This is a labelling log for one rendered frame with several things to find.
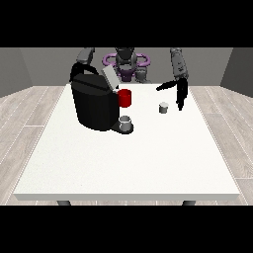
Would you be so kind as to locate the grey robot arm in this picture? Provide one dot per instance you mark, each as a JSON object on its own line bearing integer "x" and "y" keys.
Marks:
{"x": 179, "y": 64}
{"x": 85, "y": 55}

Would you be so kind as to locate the small grey coffee pod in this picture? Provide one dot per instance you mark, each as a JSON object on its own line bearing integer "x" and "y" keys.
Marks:
{"x": 163, "y": 107}

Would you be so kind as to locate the red pod holder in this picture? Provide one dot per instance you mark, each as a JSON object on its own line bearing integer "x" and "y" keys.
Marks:
{"x": 125, "y": 98}

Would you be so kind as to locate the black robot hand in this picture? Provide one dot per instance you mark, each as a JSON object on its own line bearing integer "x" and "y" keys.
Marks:
{"x": 182, "y": 90}
{"x": 75, "y": 69}

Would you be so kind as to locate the pale grey machine lid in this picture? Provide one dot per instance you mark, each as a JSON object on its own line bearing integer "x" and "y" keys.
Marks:
{"x": 110, "y": 76}

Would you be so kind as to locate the small grey cup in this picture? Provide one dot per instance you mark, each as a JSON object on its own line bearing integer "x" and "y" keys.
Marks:
{"x": 125, "y": 123}

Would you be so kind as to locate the dark table leg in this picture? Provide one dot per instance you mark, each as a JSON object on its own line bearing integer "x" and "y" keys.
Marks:
{"x": 189, "y": 202}
{"x": 64, "y": 202}

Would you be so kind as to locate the black coffee machine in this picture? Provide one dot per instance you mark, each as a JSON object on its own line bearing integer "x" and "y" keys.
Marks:
{"x": 94, "y": 105}

